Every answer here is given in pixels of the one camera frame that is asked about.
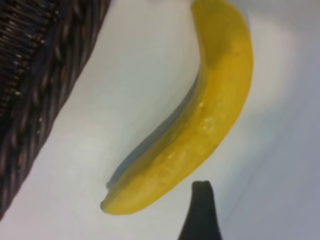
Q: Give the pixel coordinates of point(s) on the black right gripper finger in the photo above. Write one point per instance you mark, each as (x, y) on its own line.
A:
(201, 215)

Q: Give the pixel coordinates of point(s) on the yellow banana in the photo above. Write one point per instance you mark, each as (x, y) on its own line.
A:
(220, 100)

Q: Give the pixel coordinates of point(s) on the dark brown wicker basket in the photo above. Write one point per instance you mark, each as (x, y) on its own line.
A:
(30, 87)

